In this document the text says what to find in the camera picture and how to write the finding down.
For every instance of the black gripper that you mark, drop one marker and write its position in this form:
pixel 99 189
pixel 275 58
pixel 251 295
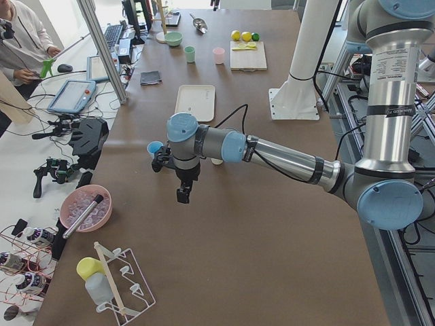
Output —
pixel 187 174

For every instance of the cream cup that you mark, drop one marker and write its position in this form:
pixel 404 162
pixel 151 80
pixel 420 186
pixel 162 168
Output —
pixel 216 161

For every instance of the blue cup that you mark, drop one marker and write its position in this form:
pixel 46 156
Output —
pixel 153 147

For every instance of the green cup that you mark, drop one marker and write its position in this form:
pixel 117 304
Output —
pixel 190 52

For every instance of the pink cup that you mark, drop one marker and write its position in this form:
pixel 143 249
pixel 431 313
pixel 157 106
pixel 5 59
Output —
pixel 218 55

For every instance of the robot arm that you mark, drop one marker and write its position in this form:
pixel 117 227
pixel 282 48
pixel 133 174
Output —
pixel 380 185

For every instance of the cream tray with rabbit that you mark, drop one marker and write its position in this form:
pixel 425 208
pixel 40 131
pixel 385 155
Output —
pixel 197 100

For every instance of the metal muddler stick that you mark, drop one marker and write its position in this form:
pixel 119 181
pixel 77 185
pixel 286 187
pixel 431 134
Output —
pixel 75 225

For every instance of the black gripper stand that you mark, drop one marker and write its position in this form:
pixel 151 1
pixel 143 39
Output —
pixel 87 141

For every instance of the pink bowl with ice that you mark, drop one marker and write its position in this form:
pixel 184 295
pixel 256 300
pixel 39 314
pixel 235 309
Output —
pixel 79 200

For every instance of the grey folded cloth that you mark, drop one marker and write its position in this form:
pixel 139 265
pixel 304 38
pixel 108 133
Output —
pixel 150 78

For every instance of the yellow cup on rack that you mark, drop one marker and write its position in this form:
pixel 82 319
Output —
pixel 88 266

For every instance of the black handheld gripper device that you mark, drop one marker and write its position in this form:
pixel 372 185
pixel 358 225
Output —
pixel 59 169

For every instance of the clear cup on rack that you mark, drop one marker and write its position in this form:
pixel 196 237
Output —
pixel 98 288

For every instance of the wooden cutting board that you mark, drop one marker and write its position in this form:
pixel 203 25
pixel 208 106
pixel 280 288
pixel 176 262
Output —
pixel 254 60

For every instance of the blue teach pendant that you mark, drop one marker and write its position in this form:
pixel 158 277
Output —
pixel 73 97
pixel 95 70

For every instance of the yellow plastic knife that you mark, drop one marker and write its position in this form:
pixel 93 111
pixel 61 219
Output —
pixel 238 49

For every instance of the green bowl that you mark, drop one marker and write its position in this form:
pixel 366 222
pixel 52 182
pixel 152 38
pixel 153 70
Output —
pixel 173 39

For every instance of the wooden mug tree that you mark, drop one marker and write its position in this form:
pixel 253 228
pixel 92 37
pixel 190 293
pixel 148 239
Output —
pixel 161 36

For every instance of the whole lemon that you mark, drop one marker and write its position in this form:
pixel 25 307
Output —
pixel 235 35
pixel 246 36

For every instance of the metal scoop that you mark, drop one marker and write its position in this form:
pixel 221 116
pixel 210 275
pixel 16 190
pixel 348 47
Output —
pixel 199 24

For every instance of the green lime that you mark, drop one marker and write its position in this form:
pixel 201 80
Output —
pixel 255 37

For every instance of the black computer mouse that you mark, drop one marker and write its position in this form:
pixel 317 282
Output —
pixel 64 68

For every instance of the black keyboard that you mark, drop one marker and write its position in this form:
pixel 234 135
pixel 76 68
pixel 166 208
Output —
pixel 112 34

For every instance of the black monitor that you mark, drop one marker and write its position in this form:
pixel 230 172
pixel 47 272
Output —
pixel 130 9

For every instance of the person in white hoodie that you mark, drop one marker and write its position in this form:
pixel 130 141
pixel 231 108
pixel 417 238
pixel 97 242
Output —
pixel 22 56

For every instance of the white wire cup rack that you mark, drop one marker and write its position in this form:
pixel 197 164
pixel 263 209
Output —
pixel 132 294

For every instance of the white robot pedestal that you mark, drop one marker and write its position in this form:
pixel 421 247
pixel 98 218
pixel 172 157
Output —
pixel 296 98

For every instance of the aluminium frame post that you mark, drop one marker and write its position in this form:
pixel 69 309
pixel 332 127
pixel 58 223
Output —
pixel 87 8

